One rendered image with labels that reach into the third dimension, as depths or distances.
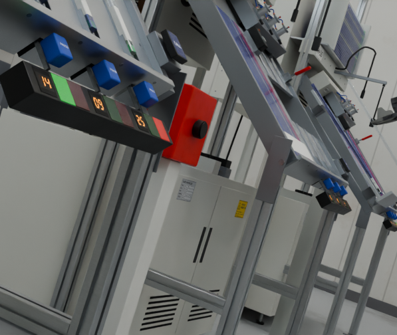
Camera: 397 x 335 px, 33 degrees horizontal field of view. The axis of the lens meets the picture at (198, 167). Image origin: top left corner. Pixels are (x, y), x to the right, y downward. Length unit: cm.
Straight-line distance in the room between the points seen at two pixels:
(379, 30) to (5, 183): 421
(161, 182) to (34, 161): 76
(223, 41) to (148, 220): 65
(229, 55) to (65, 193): 63
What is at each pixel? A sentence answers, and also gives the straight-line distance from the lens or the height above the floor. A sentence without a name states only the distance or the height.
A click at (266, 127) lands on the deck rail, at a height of 78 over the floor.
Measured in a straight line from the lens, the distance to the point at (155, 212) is 145.
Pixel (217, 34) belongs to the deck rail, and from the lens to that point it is 192.
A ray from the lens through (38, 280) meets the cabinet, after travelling 209.
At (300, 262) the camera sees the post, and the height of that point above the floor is 40.
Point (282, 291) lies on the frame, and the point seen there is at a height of 29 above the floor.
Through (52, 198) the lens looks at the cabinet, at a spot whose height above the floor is 41.
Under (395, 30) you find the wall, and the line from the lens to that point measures 585.
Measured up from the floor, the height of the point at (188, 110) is 73.
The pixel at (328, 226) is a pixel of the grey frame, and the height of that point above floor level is 57.
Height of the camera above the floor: 61
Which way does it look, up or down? level
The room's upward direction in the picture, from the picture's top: 17 degrees clockwise
